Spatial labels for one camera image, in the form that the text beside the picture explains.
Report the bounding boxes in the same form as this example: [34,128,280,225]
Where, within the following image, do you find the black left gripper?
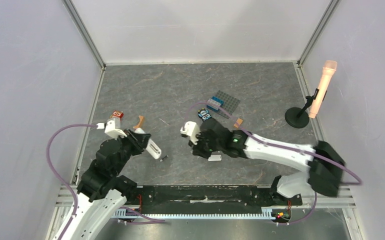
[112,127,152,176]

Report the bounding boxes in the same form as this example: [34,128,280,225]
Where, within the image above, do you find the white remote control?
[145,137,162,160]

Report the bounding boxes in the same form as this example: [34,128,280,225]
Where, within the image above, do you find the white battery cover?
[207,154,222,162]

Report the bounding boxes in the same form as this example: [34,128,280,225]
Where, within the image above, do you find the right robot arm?
[180,118,345,204]

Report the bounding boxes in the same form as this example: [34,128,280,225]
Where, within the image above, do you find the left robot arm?
[54,129,151,240]

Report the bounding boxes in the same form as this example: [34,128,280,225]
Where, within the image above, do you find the large wooden block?
[133,115,145,130]

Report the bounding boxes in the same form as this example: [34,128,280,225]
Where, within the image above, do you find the grey lego brick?
[206,99,221,112]

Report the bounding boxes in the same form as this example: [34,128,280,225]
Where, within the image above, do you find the red owl toy block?
[111,110,124,120]

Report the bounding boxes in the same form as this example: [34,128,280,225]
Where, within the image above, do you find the small brown wooden block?
[233,118,243,129]

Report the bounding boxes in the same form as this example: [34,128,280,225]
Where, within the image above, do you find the blue lego brick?
[210,96,224,109]

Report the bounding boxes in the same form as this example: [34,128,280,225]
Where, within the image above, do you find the grey lego baseplate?
[214,90,240,119]

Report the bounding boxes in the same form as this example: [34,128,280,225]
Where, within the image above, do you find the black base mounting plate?
[126,185,303,215]

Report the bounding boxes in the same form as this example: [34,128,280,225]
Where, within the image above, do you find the black microphone stand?
[284,88,327,129]

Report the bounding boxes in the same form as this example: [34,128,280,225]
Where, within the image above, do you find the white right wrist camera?
[180,121,201,145]

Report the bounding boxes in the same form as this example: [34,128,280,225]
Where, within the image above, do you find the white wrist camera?
[96,117,127,139]
[180,121,201,145]

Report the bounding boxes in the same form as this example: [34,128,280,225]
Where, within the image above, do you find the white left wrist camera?
[96,117,127,139]

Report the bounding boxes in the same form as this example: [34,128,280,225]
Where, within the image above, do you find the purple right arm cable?
[185,101,363,226]

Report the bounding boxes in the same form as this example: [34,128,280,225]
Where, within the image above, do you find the white cable duct strip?
[111,208,277,221]

